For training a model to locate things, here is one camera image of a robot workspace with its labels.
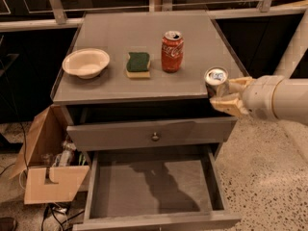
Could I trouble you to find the plastic bottle in box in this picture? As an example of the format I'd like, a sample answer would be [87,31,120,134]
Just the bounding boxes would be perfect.
[59,141,76,167]

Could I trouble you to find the grey open middle drawer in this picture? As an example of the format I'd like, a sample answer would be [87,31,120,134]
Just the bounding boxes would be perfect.
[73,145,241,231]

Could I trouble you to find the metal window railing frame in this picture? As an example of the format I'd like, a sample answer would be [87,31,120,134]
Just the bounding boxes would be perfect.
[0,0,308,33]

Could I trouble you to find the grey top drawer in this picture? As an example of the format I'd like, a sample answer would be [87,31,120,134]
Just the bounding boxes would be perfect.
[67,116,237,151]

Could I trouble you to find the green yellow sponge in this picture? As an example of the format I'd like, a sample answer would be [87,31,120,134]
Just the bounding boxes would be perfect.
[126,52,150,79]

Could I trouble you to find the red coca-cola can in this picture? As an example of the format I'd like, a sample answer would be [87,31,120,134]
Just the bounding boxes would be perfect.
[161,31,184,73]

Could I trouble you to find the black cables on floor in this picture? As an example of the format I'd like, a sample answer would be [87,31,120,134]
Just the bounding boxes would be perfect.
[40,203,85,231]

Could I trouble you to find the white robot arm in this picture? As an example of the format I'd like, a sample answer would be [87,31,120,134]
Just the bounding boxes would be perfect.
[210,13,308,125]

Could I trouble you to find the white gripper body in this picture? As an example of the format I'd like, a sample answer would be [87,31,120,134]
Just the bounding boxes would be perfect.
[242,75,284,121]

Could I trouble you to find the grey drawer cabinet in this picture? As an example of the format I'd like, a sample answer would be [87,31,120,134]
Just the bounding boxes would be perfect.
[50,11,256,231]

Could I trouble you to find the blue silver redbull can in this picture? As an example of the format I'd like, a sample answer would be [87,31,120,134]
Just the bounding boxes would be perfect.
[204,66,229,97]

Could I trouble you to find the round metal drawer knob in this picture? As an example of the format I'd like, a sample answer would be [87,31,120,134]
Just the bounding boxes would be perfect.
[151,133,160,141]

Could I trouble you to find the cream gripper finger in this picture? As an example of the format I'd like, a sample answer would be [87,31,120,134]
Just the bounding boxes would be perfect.
[210,93,248,117]
[229,77,255,93]

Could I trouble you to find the dark shoe on floor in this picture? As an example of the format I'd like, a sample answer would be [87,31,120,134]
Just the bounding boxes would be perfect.
[0,218,16,231]

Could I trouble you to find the open cardboard box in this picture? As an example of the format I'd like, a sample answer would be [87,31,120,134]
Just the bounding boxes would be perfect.
[11,105,90,204]

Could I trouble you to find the white paper bowl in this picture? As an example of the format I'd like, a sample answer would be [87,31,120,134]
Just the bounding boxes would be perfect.
[62,48,110,79]

